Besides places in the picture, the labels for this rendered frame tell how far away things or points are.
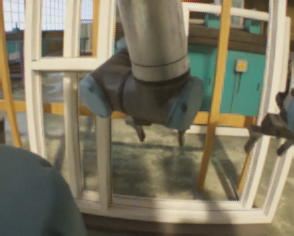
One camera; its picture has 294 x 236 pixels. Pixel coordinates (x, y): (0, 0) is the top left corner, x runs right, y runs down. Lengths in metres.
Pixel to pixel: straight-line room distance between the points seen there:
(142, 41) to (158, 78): 0.06
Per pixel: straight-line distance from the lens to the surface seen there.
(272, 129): 0.64
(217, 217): 1.37
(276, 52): 1.23
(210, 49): 2.65
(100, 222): 1.35
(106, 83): 0.39
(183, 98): 0.31
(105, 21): 1.06
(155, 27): 0.27
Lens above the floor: 1.08
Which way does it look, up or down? 22 degrees down
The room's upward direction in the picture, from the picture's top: 2 degrees clockwise
